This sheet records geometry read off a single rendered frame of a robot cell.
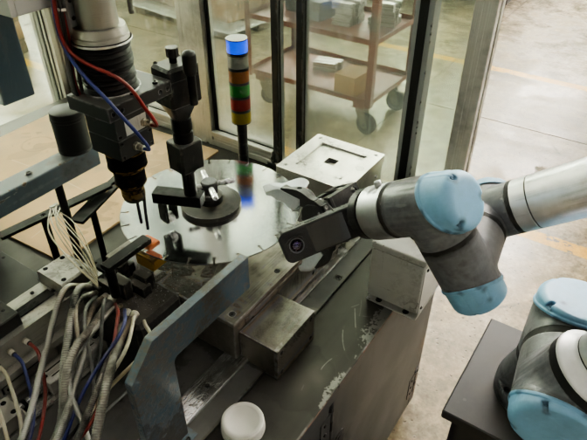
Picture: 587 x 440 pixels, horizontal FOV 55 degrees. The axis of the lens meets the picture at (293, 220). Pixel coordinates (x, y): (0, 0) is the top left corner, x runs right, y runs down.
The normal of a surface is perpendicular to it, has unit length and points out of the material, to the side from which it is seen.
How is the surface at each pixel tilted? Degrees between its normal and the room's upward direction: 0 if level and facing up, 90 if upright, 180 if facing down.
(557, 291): 7
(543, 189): 56
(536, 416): 98
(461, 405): 0
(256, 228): 0
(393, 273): 90
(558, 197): 70
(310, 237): 64
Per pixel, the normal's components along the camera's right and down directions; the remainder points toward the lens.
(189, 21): -0.56, 0.50
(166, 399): 0.83, 0.33
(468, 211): 0.59, -0.09
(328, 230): 0.14, 0.18
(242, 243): 0.00, -0.80
